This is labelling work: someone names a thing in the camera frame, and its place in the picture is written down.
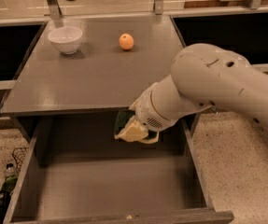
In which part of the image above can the black wire basket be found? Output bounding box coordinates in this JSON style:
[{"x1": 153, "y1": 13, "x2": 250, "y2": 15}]
[{"x1": 12, "y1": 147, "x2": 28, "y2": 172}]

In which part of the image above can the grey open top drawer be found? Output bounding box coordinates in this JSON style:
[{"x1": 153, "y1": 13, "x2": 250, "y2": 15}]
[{"x1": 4, "y1": 112, "x2": 233, "y2": 224}]

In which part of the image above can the white ceramic bowl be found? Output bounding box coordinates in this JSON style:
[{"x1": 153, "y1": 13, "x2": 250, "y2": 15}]
[{"x1": 48, "y1": 26, "x2": 83, "y2": 54}]

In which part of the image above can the green yellow sponge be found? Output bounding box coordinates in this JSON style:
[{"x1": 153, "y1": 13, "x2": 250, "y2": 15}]
[{"x1": 114, "y1": 109, "x2": 159, "y2": 144}]

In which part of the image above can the grey counter cabinet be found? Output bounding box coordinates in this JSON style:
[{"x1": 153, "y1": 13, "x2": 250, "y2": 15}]
[{"x1": 0, "y1": 14, "x2": 209, "y2": 145}]

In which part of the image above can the left metal post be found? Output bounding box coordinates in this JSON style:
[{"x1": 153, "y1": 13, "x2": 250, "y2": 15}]
[{"x1": 47, "y1": 0, "x2": 62, "y2": 20}]

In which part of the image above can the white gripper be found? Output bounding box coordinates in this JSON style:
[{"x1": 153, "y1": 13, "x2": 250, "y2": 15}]
[{"x1": 114, "y1": 81, "x2": 179, "y2": 142}]

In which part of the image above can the orange fruit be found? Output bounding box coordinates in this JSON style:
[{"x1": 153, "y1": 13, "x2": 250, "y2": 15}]
[{"x1": 119, "y1": 34, "x2": 134, "y2": 50}]

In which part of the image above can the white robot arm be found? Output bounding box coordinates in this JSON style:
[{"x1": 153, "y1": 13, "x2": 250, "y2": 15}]
[{"x1": 114, "y1": 44, "x2": 268, "y2": 144}]

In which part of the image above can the green plastic bottle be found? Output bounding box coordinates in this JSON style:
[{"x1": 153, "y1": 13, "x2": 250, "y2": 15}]
[{"x1": 1, "y1": 163, "x2": 18, "y2": 193}]

